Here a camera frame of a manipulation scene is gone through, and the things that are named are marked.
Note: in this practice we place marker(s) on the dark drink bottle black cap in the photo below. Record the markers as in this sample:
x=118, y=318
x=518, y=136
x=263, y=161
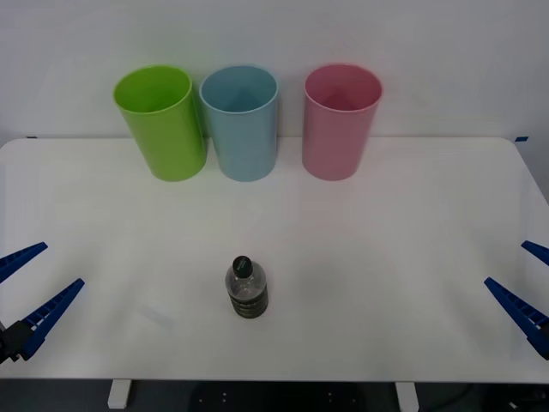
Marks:
x=248, y=296

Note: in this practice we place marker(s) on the white table leg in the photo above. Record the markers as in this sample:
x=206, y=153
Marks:
x=118, y=394
x=406, y=397

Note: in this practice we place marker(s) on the green plastic bin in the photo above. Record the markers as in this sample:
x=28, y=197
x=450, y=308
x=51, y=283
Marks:
x=169, y=141

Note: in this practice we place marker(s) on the pink plastic bin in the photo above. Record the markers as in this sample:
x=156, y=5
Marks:
x=334, y=143

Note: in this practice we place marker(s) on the pale blue plastic bin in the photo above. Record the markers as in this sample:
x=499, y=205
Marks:
x=245, y=143

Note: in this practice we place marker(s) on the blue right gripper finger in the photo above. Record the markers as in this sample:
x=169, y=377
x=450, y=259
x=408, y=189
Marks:
x=538, y=251
x=519, y=309

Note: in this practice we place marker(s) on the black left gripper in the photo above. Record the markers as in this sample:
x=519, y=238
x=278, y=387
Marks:
x=5, y=343

